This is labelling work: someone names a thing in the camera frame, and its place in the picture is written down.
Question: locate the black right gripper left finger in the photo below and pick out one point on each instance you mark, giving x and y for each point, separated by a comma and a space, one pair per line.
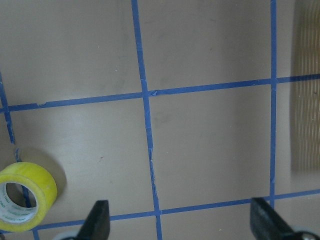
97, 224

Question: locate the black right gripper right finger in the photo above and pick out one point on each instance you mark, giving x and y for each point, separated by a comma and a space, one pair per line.
266, 224

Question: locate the yellow tape roll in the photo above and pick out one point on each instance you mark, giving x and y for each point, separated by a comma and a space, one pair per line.
16, 218

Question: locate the woven wicker basket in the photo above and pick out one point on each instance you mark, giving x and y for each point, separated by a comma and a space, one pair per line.
305, 89

